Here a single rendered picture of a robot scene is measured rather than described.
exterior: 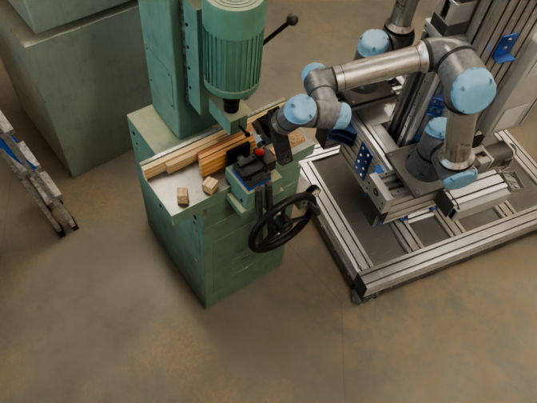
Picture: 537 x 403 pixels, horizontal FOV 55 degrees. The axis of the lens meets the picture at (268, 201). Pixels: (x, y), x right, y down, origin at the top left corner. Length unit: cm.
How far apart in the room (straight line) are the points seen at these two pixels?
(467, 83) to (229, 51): 64
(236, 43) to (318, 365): 153
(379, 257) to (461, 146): 95
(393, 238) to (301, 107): 135
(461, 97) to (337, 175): 135
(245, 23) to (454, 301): 184
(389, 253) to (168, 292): 107
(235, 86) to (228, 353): 131
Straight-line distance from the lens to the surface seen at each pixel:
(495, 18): 190
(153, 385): 243
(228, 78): 157
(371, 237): 257
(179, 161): 179
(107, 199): 290
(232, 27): 145
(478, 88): 151
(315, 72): 154
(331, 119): 144
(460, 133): 168
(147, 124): 211
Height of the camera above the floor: 233
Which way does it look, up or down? 55 degrees down
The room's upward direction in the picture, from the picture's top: 8 degrees clockwise
